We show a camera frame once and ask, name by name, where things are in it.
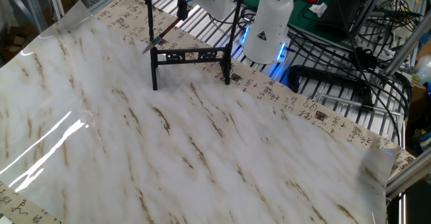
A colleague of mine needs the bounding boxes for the black round plug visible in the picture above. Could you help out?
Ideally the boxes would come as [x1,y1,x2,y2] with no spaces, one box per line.
[349,46,378,72]

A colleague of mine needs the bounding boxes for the brown cardboard scraps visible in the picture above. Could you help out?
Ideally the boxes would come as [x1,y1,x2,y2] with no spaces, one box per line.
[0,32,28,61]

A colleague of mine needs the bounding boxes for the brown calligraphy brush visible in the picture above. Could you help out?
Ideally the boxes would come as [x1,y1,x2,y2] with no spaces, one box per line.
[141,17,181,54]

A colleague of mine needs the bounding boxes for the clear plastic bottle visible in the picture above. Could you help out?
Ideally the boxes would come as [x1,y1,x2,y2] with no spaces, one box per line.
[414,54,431,85]

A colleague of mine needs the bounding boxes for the white crumpled paper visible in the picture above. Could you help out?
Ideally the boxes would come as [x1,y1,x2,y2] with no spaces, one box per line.
[308,2,329,17]

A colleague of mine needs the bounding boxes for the glossy marble pattern mat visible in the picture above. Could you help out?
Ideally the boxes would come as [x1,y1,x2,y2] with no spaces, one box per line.
[0,0,397,224]

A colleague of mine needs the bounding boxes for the green cutting mat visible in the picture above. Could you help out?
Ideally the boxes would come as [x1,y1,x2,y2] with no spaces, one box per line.
[242,0,341,43]

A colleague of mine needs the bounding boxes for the black carved pen rack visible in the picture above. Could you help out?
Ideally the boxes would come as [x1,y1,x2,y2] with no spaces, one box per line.
[133,0,262,91]

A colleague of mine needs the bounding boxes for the thin metal rod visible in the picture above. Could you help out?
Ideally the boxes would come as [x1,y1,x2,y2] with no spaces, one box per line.
[315,91,402,116]

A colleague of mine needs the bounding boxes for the flat black box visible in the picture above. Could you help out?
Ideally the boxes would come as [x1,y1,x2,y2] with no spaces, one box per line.
[318,0,366,42]

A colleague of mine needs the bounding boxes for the tangled black cables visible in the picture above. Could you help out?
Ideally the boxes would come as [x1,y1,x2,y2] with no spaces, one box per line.
[205,0,425,144]

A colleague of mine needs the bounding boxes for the black bent clamp bracket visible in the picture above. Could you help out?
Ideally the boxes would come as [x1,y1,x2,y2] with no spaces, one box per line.
[288,65,374,108]

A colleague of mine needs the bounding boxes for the brown cardboard box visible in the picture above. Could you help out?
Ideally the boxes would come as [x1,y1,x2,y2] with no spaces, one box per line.
[405,82,431,124]

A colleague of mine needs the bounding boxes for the grey steel shelf frame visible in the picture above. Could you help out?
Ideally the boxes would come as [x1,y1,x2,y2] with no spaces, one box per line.
[0,0,48,33]

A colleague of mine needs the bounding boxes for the beige calligraphy paper sheet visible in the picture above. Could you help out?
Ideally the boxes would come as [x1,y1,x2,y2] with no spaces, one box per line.
[0,0,417,224]

